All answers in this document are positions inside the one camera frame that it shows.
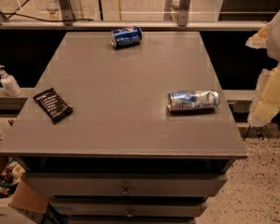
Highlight white pump bottle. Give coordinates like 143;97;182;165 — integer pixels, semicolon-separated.
0;64;21;97

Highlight black cable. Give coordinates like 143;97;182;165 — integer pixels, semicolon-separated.
0;12;96;23

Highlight crushed silver redbull can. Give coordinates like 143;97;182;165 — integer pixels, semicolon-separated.
168;91;220;112

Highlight top drawer knob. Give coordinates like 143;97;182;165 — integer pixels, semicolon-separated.
121;187;131;196

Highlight drawer knob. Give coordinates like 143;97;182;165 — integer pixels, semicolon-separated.
126;210;134;218
121;187;131;196

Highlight grey drawer cabinet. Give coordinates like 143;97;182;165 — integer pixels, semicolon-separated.
0;32;247;224

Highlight blue pepsi can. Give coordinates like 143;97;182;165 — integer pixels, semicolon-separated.
110;26;142;49

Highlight black snack packet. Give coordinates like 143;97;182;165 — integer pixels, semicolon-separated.
34;88;73;123

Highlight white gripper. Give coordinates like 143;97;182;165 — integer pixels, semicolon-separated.
245;10;280;127

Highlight cardboard box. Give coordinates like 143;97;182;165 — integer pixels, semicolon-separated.
0;122;49;224

